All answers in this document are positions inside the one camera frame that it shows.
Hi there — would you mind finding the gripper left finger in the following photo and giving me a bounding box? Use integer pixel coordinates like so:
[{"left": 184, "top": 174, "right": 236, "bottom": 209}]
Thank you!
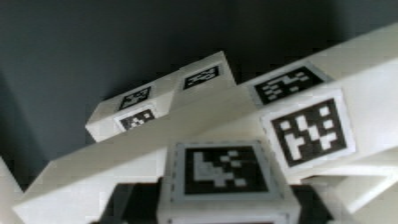
[{"left": 90, "top": 181, "right": 161, "bottom": 224}]

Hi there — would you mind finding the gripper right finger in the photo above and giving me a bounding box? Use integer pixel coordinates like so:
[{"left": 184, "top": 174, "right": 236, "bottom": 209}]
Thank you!
[{"left": 291, "top": 185, "right": 332, "bottom": 224}]

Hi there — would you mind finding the white tagged cube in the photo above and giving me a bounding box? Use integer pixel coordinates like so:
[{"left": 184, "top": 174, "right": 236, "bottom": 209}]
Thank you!
[{"left": 156, "top": 141, "right": 300, "bottom": 224}]

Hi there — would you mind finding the white chair back frame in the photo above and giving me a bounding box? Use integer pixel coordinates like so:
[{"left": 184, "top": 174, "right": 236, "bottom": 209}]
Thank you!
[{"left": 13, "top": 23, "right": 398, "bottom": 224}]

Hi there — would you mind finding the white chair seat part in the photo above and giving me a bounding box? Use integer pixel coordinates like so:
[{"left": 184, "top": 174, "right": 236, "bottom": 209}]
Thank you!
[{"left": 170, "top": 51, "right": 236, "bottom": 109}]

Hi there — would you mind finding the white U-shaped obstacle fence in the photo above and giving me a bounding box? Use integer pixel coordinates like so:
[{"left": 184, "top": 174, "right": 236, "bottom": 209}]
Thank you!
[{"left": 0, "top": 157, "right": 24, "bottom": 224}]

